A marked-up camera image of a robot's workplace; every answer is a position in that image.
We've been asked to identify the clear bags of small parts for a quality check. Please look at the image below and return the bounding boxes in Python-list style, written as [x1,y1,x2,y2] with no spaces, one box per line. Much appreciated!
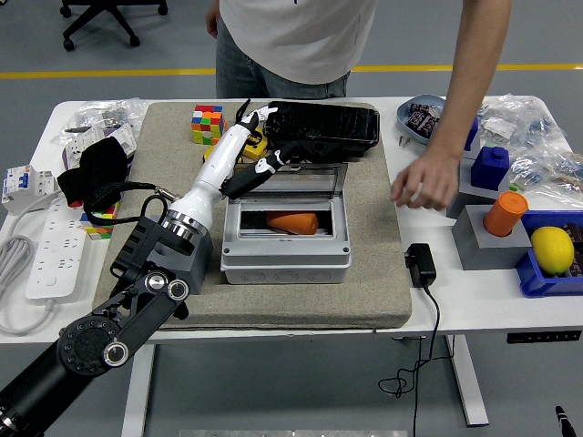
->
[476,94,583,208]

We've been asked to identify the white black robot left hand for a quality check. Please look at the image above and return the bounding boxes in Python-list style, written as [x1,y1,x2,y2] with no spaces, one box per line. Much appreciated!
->
[170,105,302,225]

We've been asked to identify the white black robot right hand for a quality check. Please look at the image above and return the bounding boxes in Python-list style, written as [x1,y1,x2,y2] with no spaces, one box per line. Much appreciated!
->
[555,406,578,437]

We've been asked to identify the blue-grey bowl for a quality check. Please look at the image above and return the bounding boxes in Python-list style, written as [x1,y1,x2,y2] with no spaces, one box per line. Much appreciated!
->
[395,94,450,147]

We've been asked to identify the white table leg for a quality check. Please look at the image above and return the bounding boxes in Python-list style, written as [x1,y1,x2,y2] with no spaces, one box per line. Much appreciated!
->
[120,344,156,437]
[445,334,490,428]

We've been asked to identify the black cloth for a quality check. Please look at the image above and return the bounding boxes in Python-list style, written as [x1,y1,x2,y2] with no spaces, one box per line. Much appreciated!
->
[56,137,133,210]

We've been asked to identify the grey block with round hole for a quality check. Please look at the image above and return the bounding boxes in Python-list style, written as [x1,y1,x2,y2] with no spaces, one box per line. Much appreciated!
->
[451,204,534,271]
[148,213,214,296]

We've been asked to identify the orange cylinder battery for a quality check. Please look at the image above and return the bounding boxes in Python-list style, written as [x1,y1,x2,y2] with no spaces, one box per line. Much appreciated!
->
[483,190,529,238]
[266,211,320,237]

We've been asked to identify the person's left hand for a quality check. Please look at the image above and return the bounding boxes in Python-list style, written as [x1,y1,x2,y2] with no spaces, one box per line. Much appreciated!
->
[390,152,461,211]

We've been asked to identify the large colourful puzzle cube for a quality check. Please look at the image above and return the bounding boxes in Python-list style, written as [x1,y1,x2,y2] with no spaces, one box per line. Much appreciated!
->
[190,104,227,146]

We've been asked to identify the white circuit breaker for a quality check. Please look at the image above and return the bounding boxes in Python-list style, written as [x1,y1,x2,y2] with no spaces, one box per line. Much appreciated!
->
[1,164,60,215]

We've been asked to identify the blue plastic block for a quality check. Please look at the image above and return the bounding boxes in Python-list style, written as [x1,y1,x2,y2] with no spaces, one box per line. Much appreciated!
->
[463,116,480,151]
[470,146,510,190]

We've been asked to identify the person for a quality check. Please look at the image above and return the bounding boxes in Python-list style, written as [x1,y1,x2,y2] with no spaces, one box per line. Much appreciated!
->
[204,0,380,99]

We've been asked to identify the black adapter cord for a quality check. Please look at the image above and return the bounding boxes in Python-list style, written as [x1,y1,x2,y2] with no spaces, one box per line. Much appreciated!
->
[378,284,442,437]

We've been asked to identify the dark wrapped candy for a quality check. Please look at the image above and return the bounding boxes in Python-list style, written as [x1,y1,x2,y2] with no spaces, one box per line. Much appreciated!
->
[408,103,442,120]
[407,111,437,137]

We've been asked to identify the black office chair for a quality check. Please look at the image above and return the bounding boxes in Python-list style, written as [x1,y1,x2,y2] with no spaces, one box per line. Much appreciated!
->
[59,0,169,52]

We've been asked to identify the black plastic case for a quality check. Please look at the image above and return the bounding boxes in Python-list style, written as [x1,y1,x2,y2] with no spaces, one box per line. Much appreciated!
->
[262,100,381,161]

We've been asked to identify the grey-brown mat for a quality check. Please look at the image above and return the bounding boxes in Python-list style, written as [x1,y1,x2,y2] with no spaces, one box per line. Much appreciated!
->
[91,100,414,332]

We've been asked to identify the grey junction box clear lid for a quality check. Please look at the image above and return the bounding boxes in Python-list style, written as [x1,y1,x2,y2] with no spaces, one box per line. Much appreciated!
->
[220,161,353,285]

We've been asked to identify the clear bags of hardware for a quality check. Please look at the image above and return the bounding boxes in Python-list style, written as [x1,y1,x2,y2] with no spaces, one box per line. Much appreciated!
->
[50,97,149,151]

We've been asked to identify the blue storage bin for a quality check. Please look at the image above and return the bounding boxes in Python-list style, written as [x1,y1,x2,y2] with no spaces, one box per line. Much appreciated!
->
[515,209,583,299]

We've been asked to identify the yellow lemon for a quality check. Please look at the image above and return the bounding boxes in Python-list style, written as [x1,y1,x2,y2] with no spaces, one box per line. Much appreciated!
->
[530,226,576,276]

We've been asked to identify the white wall socket pack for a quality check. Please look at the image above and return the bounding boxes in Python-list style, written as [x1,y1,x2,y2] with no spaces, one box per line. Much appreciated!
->
[61,125,138,172]

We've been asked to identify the yellow tape measure black label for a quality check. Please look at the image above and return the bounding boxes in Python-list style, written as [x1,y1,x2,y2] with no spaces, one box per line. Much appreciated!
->
[232,97,270,161]

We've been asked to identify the white power strip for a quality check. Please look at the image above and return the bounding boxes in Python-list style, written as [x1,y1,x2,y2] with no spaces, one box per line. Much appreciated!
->
[25,198,88,300]

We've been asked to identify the black table control panel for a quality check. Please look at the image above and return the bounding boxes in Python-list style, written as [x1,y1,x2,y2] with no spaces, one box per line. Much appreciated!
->
[506,330,583,345]

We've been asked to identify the person's right hand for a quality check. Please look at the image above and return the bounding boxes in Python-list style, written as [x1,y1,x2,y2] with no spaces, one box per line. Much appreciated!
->
[204,1,223,41]

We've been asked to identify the small colourful puzzle cube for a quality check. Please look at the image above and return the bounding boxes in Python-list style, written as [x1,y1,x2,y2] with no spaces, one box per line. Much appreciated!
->
[79,201,122,241]

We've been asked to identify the black power adapter plug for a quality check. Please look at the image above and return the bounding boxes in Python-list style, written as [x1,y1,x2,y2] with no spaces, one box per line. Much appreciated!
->
[404,243,437,289]

